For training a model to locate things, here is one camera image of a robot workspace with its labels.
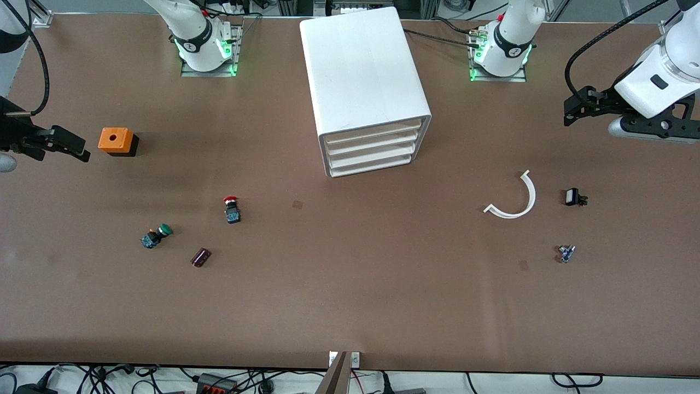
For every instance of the black orange power strip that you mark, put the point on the black orange power strip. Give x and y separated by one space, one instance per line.
216 384

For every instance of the white curved plastic strip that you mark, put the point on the white curved plastic strip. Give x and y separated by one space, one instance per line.
533 196

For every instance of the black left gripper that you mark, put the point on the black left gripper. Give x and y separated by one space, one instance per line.
606 100

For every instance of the dark purple capacitor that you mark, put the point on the dark purple capacitor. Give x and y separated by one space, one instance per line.
200 258

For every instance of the aluminium corner bracket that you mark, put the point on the aluminium corner bracket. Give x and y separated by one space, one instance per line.
44 19

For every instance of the small black switch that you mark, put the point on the small black switch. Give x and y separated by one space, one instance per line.
572 197

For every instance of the small blue electronic component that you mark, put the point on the small blue electronic component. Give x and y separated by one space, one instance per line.
565 254

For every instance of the white drawer cabinet shell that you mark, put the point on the white drawer cabinet shell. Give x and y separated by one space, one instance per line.
361 65

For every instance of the red push button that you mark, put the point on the red push button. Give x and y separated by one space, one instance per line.
233 214

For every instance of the orange box with hole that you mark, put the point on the orange box with hole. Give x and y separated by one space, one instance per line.
123 142

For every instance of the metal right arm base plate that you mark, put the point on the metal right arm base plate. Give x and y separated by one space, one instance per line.
236 54

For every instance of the white plastic drawer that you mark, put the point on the white plastic drawer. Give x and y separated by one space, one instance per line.
372 156
372 133
372 144
372 167

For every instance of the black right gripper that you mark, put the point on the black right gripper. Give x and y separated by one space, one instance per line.
13 133

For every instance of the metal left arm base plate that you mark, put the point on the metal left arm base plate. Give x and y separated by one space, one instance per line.
476 76

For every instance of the brown camera stand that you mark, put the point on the brown camera stand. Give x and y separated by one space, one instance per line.
336 380

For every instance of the white table edge bracket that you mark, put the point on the white table edge bracket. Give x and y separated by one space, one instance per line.
355 359

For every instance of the green push button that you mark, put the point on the green push button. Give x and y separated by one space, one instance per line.
164 230

